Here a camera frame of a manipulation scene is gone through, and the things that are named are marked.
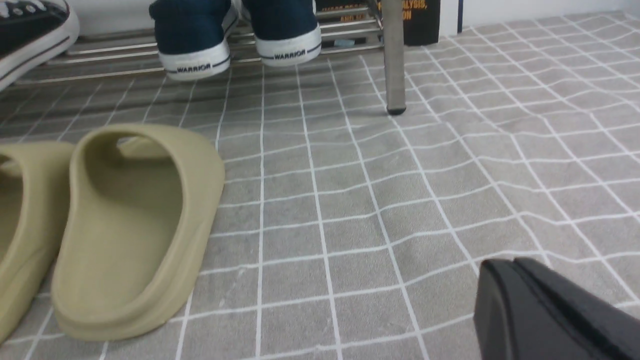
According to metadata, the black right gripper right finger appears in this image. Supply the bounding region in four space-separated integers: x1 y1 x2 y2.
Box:
514 257 640 360

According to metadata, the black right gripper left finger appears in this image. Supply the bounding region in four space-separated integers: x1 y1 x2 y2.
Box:
473 259 601 360

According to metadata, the navy slip-on shoe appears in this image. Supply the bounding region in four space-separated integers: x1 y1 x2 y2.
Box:
237 0 322 68
148 0 240 82

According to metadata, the stainless steel shoe rack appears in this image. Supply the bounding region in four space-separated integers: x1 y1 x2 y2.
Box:
10 0 408 116

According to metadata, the grey checked floor cloth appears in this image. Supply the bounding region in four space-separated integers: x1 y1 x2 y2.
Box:
1 13 640 360

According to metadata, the dark book with orange text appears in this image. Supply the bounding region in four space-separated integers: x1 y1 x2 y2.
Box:
316 0 441 47

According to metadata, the olive green slipper right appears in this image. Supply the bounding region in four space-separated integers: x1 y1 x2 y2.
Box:
51 123 226 342

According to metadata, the olive green slipper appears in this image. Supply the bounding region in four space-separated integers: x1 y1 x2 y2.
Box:
0 141 74 341
51 123 226 342

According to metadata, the olive green slipper left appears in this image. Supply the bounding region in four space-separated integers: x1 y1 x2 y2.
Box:
0 141 74 341

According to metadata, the black canvas sneaker right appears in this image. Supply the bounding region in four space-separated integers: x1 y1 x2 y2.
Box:
0 0 80 91

